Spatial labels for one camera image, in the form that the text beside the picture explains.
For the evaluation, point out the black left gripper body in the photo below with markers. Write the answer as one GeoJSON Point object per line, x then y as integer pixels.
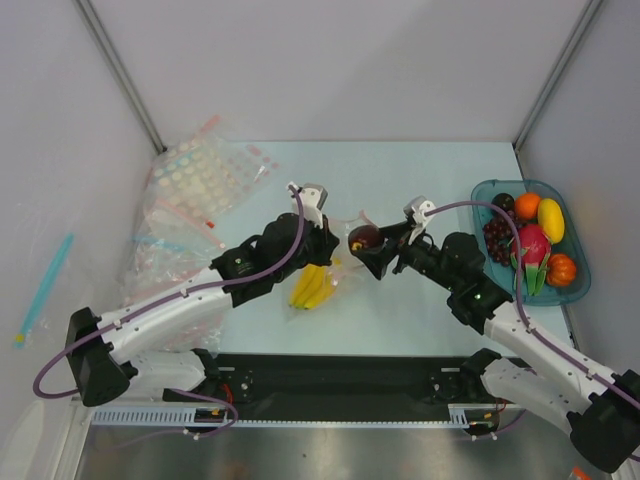
{"type": "Point", "coordinates": [314, 249]}

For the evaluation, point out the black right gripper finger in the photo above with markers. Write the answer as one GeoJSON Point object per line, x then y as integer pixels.
{"type": "Point", "coordinates": [399, 233]}
{"type": "Point", "coordinates": [375, 259]}

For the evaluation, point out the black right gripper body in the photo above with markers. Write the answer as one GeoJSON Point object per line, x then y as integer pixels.
{"type": "Point", "coordinates": [398, 248]}

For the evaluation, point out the red apple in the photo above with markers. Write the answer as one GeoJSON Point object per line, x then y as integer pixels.
{"type": "Point", "coordinates": [365, 237]}

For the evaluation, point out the pink dotted zip top bag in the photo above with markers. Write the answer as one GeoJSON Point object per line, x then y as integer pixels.
{"type": "Point", "coordinates": [347, 271]}

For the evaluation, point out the yellow banana bunch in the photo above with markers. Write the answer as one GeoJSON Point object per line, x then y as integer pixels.
{"type": "Point", "coordinates": [314, 286]}

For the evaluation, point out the pink dragon fruit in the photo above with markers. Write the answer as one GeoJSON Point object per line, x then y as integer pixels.
{"type": "Point", "coordinates": [532, 257]}

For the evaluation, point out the yellow mango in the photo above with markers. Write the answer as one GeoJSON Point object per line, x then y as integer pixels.
{"type": "Point", "coordinates": [551, 219]}

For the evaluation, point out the orange small pumpkin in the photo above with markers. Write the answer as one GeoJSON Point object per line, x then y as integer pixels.
{"type": "Point", "coordinates": [561, 270]}

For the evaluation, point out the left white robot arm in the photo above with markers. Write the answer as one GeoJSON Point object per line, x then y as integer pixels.
{"type": "Point", "coordinates": [116, 352]}

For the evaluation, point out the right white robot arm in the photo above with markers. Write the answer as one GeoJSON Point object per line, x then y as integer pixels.
{"type": "Point", "coordinates": [597, 408]}

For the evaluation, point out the pile of zip bags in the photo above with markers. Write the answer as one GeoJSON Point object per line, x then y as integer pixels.
{"type": "Point", "coordinates": [191, 187]}

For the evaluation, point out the purple grape bunch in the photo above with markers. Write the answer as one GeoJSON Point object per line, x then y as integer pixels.
{"type": "Point", "coordinates": [498, 237]}

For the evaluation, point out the dark plum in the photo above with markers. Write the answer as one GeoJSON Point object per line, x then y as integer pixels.
{"type": "Point", "coordinates": [504, 201]}

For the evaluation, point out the orange fruit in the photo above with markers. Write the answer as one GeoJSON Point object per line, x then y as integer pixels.
{"type": "Point", "coordinates": [526, 206]}

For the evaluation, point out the teal plastic fruit bin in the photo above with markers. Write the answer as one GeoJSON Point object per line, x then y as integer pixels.
{"type": "Point", "coordinates": [570, 245]}

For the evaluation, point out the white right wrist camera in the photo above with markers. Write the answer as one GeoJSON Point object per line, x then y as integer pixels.
{"type": "Point", "coordinates": [417, 212]}

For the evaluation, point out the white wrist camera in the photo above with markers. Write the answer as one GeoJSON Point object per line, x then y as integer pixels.
{"type": "Point", "coordinates": [308, 200]}
{"type": "Point", "coordinates": [417, 212]}

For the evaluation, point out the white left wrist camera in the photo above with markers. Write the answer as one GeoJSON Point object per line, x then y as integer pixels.
{"type": "Point", "coordinates": [308, 200]}

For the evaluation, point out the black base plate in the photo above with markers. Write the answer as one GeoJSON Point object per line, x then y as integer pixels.
{"type": "Point", "coordinates": [353, 383]}

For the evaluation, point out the aluminium frame rail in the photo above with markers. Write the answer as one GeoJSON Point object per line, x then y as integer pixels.
{"type": "Point", "coordinates": [506, 378]}

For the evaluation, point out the white slotted cable duct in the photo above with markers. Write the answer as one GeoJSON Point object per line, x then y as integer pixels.
{"type": "Point", "coordinates": [193, 417]}

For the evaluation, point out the blue zipper bag on wall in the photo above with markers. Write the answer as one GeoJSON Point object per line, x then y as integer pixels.
{"type": "Point", "coordinates": [72, 280]}

